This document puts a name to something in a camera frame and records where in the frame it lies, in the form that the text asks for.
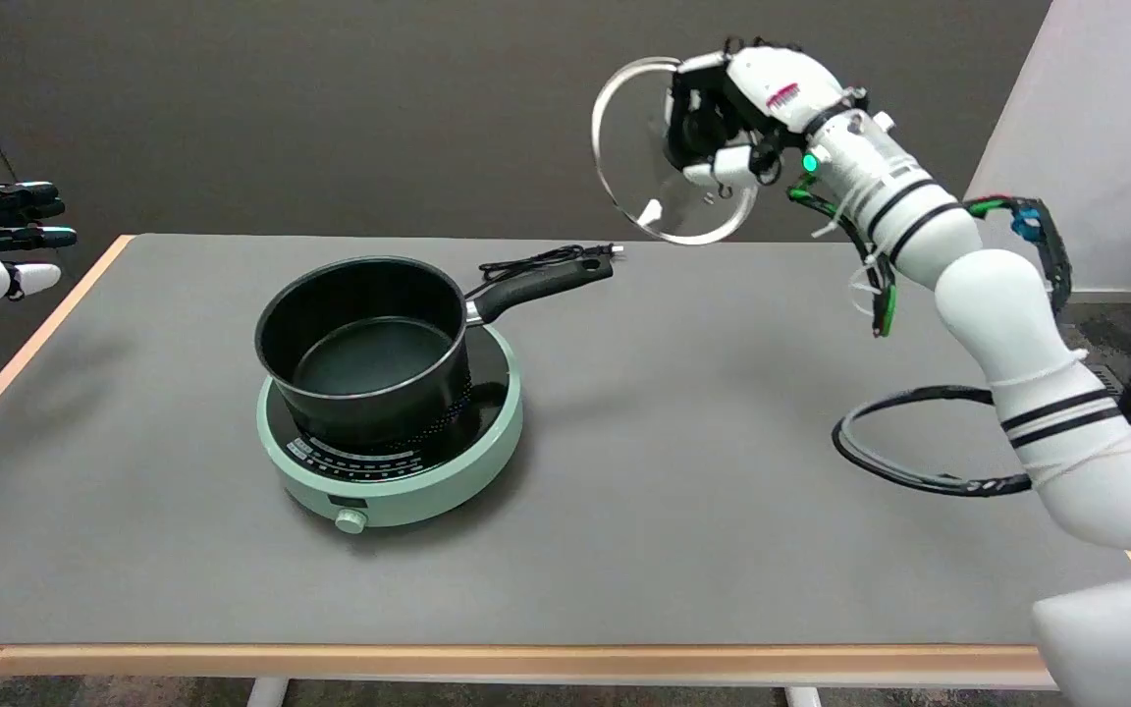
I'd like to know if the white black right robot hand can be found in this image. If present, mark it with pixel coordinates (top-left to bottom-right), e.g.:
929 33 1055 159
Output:
666 39 868 192

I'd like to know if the glass pot lid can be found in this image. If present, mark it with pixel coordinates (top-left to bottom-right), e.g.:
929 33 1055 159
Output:
591 57 761 246

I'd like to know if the black soup pot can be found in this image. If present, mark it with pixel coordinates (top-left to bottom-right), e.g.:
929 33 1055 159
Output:
253 253 616 455

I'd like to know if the white partition board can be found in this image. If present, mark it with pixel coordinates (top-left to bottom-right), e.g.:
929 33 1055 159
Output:
963 0 1131 294

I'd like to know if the green induction cooker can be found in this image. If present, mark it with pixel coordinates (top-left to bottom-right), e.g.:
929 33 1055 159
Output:
256 324 525 536

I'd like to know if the black cooker power cable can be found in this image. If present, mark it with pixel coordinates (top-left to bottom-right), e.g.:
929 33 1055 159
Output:
479 244 625 282

